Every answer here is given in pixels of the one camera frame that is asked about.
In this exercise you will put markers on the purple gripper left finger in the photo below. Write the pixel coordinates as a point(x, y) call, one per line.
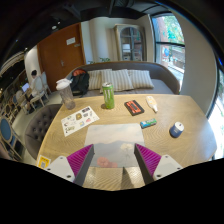
point(73, 167)

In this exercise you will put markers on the large window frame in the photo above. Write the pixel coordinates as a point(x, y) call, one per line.
point(169, 44)

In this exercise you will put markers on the grey tufted chair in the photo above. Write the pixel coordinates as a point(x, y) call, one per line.
point(38, 127)

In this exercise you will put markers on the striped cushion middle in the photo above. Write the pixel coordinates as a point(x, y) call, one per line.
point(118, 78)

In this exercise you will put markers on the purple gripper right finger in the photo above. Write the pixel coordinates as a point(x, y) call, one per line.
point(154, 166)

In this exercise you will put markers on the brown wooden door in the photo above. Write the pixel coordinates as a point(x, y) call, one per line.
point(60, 53)

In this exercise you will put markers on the clear shaker bottle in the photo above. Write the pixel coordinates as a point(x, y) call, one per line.
point(64, 89)

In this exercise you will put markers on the seated person in white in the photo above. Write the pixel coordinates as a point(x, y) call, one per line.
point(34, 92)

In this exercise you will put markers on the sky print mouse pad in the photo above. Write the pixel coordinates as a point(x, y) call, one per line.
point(114, 144)

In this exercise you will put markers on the grey curved sofa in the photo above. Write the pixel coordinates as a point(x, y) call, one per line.
point(163, 80)

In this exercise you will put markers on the beige wooden chair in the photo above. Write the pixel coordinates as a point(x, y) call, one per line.
point(41, 92)

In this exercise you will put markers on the striped cushion right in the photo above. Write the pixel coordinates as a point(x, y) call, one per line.
point(140, 79)

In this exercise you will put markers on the grey glass cabinet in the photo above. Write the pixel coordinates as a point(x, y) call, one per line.
point(130, 41)

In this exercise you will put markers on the black orange tool case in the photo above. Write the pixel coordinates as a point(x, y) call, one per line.
point(133, 107)

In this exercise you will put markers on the blue round back chair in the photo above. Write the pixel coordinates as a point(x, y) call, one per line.
point(10, 138)

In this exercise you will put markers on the yellow qr code card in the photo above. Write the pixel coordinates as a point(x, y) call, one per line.
point(43, 162)

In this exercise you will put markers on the green drink can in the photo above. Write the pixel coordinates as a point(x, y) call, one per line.
point(108, 92)

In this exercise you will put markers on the blue white round can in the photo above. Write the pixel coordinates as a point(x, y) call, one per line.
point(176, 130)

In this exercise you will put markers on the striped cushion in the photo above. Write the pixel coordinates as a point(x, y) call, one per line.
point(118, 78)
point(97, 78)
point(140, 79)

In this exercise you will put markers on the striped cushion left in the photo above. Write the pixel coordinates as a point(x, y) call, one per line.
point(97, 78)

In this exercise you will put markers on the white sticker sheet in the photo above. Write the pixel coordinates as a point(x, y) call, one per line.
point(78, 120)

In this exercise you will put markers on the teal small pack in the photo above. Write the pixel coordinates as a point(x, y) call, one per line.
point(148, 123)

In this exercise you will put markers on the black backpack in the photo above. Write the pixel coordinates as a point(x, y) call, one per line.
point(79, 82)

